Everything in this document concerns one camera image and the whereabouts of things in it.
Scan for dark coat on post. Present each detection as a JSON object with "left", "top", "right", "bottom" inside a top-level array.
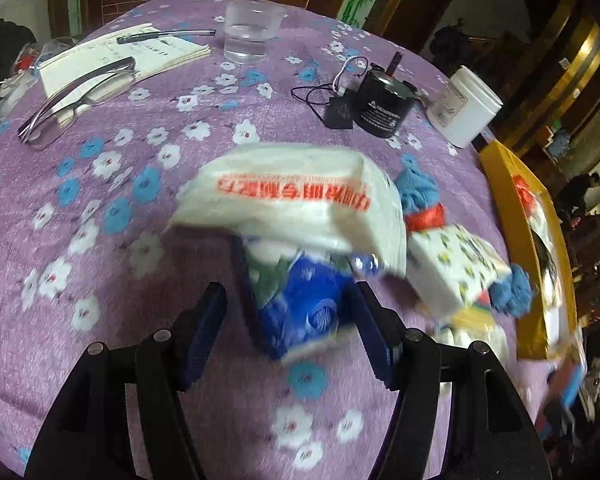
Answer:
[{"left": 432, "top": 19, "right": 473, "bottom": 63}]

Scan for black motor cable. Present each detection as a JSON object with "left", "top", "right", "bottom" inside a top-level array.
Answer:
[{"left": 291, "top": 85, "right": 338, "bottom": 111}]

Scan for white notebook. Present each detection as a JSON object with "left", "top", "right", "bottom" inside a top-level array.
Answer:
[{"left": 37, "top": 22, "right": 212, "bottom": 106}]

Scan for black pen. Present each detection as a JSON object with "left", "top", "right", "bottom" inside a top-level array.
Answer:
[{"left": 116, "top": 29, "right": 217, "bottom": 45}]

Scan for black packet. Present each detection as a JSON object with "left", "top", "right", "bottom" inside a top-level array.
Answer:
[{"left": 534, "top": 240, "right": 557, "bottom": 292}]

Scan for black cylindrical motor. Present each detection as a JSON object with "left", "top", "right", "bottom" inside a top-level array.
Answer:
[{"left": 352, "top": 52, "right": 417, "bottom": 138}]

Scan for clear plastic bag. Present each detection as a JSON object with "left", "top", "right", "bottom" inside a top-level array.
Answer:
[{"left": 0, "top": 37, "right": 76, "bottom": 126}]

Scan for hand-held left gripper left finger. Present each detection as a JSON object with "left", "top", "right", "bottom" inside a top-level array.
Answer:
[{"left": 25, "top": 281, "right": 228, "bottom": 480}]

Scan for lemon print tissue pack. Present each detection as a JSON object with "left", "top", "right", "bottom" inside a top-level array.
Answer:
[{"left": 407, "top": 224, "right": 512, "bottom": 318}]

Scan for black frame eyeglasses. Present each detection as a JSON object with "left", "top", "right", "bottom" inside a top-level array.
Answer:
[{"left": 17, "top": 57, "right": 137, "bottom": 151}]

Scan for black bag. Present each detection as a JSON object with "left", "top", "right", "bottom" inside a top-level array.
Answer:
[{"left": 0, "top": 19, "right": 36, "bottom": 116}]

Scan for red plastic bag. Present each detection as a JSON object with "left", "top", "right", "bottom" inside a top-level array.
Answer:
[
  {"left": 405, "top": 204, "right": 447, "bottom": 233},
  {"left": 512, "top": 175, "right": 538, "bottom": 221}
]

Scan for clear glass cup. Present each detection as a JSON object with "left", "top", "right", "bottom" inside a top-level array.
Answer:
[{"left": 223, "top": 0, "right": 284, "bottom": 65}]

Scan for white plastic jar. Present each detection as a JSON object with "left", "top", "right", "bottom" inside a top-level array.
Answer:
[{"left": 426, "top": 65, "right": 503, "bottom": 148}]

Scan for white motor cable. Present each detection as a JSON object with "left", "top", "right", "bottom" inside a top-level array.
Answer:
[{"left": 332, "top": 56, "right": 368, "bottom": 96}]

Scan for yellow tray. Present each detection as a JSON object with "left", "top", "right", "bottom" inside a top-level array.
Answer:
[{"left": 480, "top": 140, "right": 581, "bottom": 361}]

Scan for blue tissue pack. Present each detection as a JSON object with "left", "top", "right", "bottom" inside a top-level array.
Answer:
[{"left": 230, "top": 235, "right": 361, "bottom": 361}]

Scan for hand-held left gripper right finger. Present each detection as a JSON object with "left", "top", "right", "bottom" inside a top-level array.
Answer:
[{"left": 350, "top": 280, "right": 553, "bottom": 480}]

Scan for blue knitted cloth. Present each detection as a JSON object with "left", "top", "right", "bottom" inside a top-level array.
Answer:
[
  {"left": 490, "top": 265, "right": 533, "bottom": 318},
  {"left": 395, "top": 154, "right": 443, "bottom": 218}
]

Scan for large white tissue pack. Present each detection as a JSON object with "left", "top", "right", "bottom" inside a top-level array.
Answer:
[{"left": 172, "top": 142, "right": 408, "bottom": 278}]

